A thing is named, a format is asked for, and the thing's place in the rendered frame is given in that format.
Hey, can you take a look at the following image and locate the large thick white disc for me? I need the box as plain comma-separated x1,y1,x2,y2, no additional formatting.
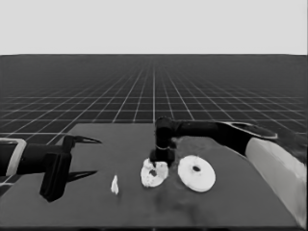
177,154,217,193

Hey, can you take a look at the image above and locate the white round carrier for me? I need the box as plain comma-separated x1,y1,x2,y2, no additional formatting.
140,158,169,189

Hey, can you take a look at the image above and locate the small white T-shaped piece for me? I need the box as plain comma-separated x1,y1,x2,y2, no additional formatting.
110,174,120,195

